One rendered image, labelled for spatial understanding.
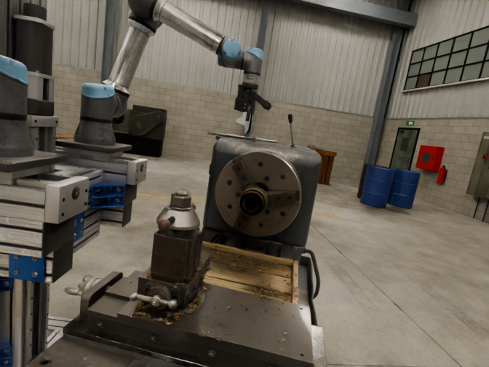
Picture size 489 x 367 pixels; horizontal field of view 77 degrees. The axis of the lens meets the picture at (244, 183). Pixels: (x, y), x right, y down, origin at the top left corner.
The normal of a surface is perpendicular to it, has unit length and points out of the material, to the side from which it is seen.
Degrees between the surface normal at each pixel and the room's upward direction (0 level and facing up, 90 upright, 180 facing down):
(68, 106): 90
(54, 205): 90
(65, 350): 0
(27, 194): 90
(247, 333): 0
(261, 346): 0
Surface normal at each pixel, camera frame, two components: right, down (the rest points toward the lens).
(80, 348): 0.14, -0.97
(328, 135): 0.14, 0.19
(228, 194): -0.17, 0.15
